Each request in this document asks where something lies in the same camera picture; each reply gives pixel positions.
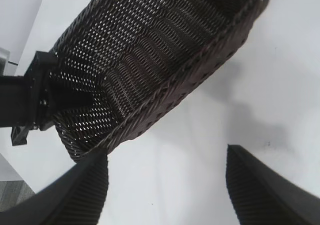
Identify light grey panel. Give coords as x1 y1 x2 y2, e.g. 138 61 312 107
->
0 47 11 77

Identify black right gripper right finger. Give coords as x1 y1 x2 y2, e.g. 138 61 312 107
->
225 144 320 225

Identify dark brown wicker basket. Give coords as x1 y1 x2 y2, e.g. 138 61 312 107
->
48 0 271 164

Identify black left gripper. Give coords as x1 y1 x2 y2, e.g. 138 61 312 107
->
10 50 106 147

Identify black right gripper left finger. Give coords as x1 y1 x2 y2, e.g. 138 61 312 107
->
0 148 110 225

